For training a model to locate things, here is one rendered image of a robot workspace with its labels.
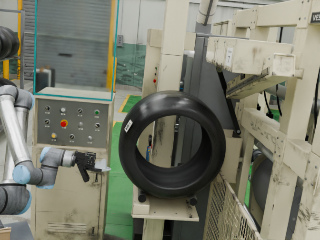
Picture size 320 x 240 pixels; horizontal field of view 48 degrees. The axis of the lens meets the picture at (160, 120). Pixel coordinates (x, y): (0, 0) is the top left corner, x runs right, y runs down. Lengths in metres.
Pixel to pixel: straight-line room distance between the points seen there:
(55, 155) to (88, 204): 0.92
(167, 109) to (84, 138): 1.04
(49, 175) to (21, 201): 0.27
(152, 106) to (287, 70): 0.68
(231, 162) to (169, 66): 0.70
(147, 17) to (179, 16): 8.86
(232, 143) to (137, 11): 8.98
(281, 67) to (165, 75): 0.84
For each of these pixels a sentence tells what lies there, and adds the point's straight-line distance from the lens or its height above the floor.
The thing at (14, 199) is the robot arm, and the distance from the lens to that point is 2.16.
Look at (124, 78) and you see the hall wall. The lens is 11.07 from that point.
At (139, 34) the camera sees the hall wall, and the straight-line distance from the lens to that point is 11.02.
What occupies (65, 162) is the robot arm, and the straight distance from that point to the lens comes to 2.00.
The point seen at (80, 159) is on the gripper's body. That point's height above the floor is 1.07.
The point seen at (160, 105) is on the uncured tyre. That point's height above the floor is 1.42.
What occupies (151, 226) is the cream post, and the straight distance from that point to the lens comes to 2.49.
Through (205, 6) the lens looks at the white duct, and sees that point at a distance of 2.67.
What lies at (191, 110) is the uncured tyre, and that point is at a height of 1.41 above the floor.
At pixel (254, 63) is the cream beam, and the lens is 1.62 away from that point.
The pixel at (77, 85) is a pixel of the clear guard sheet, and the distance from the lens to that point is 2.60.
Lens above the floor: 1.77
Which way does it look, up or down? 13 degrees down
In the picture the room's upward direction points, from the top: 6 degrees clockwise
